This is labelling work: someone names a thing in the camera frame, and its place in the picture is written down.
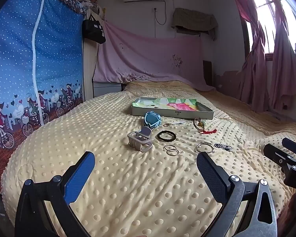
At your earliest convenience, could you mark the black power cable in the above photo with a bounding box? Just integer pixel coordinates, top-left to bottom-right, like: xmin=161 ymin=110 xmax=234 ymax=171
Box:
xmin=153 ymin=0 xmax=167 ymax=25

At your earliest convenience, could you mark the yellow dotted blanket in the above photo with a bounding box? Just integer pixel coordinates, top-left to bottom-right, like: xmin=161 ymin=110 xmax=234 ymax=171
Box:
xmin=1 ymin=80 xmax=296 ymax=237

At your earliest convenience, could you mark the brown cord bead bracelet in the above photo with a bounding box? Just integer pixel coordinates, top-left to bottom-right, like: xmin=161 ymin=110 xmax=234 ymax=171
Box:
xmin=193 ymin=118 xmax=206 ymax=131

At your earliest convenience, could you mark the grey hair claw clip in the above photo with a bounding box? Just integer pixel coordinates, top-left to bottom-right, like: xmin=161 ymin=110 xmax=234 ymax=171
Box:
xmin=127 ymin=126 xmax=153 ymax=153

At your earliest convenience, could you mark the black white checkered hair clip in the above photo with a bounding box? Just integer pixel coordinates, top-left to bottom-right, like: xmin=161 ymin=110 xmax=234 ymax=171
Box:
xmin=214 ymin=143 xmax=233 ymax=151

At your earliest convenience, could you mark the silver bangle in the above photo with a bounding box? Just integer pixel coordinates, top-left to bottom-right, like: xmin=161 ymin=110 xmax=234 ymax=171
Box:
xmin=200 ymin=142 xmax=215 ymax=153
xmin=196 ymin=142 xmax=211 ymax=153

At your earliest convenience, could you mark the olive green cloth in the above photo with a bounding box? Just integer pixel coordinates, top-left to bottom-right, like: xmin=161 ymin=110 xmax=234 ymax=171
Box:
xmin=171 ymin=7 xmax=218 ymax=41

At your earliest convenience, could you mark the colourful printed cardboard tray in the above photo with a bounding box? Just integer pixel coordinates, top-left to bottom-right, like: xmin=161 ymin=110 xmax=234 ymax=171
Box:
xmin=131 ymin=97 xmax=215 ymax=119

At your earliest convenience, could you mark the black hair tie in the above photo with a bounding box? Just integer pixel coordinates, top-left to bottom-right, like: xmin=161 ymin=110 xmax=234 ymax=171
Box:
xmin=157 ymin=130 xmax=176 ymax=143

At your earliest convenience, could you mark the light wooden cabinet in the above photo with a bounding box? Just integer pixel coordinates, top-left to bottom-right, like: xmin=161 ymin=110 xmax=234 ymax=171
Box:
xmin=82 ymin=8 xmax=101 ymax=102

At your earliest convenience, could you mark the window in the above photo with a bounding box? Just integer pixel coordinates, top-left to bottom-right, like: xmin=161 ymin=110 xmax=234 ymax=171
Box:
xmin=244 ymin=0 xmax=296 ymax=55

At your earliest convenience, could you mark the plastic wrapped bundle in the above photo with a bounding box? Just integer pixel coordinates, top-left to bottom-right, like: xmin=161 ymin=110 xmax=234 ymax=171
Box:
xmin=79 ymin=0 xmax=106 ymax=15

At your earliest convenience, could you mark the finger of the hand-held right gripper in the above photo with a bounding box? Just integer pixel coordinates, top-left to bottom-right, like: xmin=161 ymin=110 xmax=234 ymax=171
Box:
xmin=282 ymin=138 xmax=296 ymax=157
xmin=263 ymin=143 xmax=296 ymax=172

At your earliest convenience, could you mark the pink curtain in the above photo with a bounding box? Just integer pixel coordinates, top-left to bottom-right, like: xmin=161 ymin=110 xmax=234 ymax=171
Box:
xmin=229 ymin=0 xmax=271 ymax=109
xmin=269 ymin=0 xmax=296 ymax=114

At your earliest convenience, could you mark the grey bedside cabinet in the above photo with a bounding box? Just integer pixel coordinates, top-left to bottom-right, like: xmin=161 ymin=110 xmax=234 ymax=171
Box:
xmin=93 ymin=81 xmax=123 ymax=98

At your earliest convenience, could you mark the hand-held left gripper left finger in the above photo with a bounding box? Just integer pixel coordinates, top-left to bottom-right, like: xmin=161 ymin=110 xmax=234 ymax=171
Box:
xmin=14 ymin=151 xmax=96 ymax=237

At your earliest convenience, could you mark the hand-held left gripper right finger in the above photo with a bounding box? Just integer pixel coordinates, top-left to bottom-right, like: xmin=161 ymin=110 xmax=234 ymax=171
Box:
xmin=196 ymin=151 xmax=279 ymax=237

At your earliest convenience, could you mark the black tote bag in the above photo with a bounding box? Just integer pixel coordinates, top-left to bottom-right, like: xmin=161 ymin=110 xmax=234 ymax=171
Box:
xmin=82 ymin=13 xmax=106 ymax=44

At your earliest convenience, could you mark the blue printed wardrobe cover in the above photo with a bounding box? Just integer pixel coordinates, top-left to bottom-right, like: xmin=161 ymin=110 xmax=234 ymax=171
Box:
xmin=0 ymin=0 xmax=86 ymax=203

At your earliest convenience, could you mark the pink hanging sheet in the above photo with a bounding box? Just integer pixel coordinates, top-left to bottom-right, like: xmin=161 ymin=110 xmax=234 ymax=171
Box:
xmin=93 ymin=20 xmax=215 ymax=92

